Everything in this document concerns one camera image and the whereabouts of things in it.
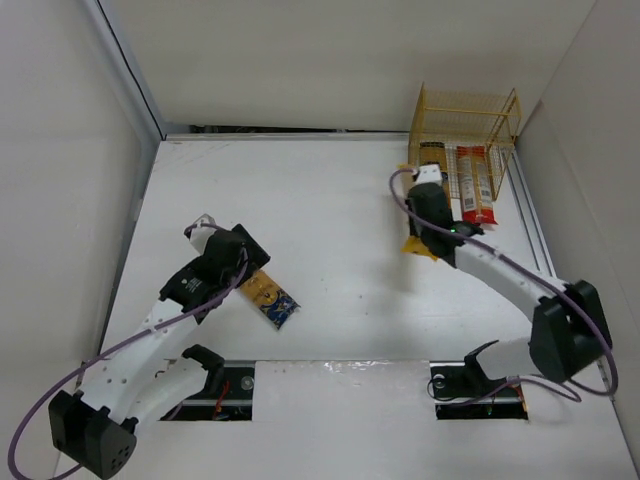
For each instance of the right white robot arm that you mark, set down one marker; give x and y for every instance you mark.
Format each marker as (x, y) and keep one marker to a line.
(568, 330)

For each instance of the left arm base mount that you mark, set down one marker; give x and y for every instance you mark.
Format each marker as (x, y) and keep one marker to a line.
(225, 398)

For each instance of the yellow wire shelf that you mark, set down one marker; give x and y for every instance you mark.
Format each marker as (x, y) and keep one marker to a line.
(465, 119)

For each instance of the red white spaghetti bag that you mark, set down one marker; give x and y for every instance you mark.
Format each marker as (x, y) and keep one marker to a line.
(474, 185)

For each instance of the yellow spaghetti bag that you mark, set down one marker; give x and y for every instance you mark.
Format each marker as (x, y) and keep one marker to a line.
(413, 244)

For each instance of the dark blue spaghetti bag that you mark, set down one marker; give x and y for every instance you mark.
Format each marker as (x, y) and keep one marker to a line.
(434, 152)

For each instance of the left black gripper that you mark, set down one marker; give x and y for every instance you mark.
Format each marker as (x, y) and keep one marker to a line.
(251, 247)

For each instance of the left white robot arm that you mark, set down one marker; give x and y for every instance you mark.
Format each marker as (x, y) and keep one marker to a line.
(140, 379)

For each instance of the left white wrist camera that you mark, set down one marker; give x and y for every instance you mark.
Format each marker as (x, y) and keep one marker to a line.
(200, 231)

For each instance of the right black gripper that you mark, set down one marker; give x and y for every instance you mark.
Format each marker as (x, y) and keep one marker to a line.
(430, 198)

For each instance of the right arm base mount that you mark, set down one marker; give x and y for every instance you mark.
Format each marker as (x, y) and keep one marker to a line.
(461, 392)

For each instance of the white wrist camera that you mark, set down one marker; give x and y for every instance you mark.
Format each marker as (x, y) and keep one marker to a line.
(429, 173)
(200, 231)

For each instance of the orange blue pasta bag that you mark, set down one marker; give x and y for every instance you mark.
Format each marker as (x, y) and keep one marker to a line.
(270, 299)

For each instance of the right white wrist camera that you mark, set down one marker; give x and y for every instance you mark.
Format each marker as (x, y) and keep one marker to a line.
(429, 173)

